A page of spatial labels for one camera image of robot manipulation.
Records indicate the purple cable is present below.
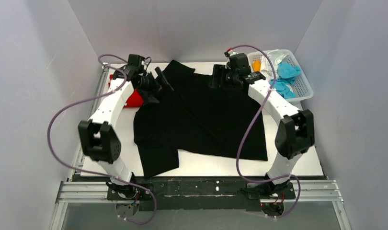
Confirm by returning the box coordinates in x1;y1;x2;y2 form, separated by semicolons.
224;44;302;219
47;54;158;226

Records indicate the black t-shirt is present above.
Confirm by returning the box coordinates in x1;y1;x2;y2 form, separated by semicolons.
134;60;268;178

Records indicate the orange cloth in basket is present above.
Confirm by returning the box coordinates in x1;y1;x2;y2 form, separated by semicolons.
251;60;261;72

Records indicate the light blue t-shirt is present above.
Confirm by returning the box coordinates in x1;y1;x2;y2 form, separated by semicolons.
273;61;302;99

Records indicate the aluminium frame rail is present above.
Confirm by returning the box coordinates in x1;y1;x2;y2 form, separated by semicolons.
49;63;352;230

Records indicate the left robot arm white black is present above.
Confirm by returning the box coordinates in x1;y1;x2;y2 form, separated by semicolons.
78;54;173;200

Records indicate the white t-shirt in basket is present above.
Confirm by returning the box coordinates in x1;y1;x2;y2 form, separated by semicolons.
260;49;289;80

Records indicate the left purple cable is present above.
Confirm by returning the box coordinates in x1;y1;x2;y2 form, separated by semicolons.
47;54;158;226

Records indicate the white plastic basket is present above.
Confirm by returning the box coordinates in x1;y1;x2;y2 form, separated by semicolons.
247;49;313;103

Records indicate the red folded t-shirt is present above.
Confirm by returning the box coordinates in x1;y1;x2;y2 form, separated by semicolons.
123;90;144;108

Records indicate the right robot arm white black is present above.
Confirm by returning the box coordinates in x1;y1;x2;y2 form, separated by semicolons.
210;50;315;196

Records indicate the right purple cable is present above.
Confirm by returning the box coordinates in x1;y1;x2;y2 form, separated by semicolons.
224;44;302;219

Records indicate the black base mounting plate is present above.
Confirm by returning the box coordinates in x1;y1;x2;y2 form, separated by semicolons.
106;175;296;211

